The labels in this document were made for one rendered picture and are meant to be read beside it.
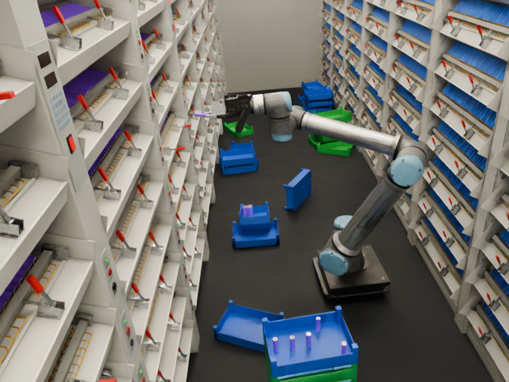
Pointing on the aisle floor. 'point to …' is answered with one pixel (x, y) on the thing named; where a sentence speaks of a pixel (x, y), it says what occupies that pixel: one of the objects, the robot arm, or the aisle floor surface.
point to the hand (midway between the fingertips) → (208, 116)
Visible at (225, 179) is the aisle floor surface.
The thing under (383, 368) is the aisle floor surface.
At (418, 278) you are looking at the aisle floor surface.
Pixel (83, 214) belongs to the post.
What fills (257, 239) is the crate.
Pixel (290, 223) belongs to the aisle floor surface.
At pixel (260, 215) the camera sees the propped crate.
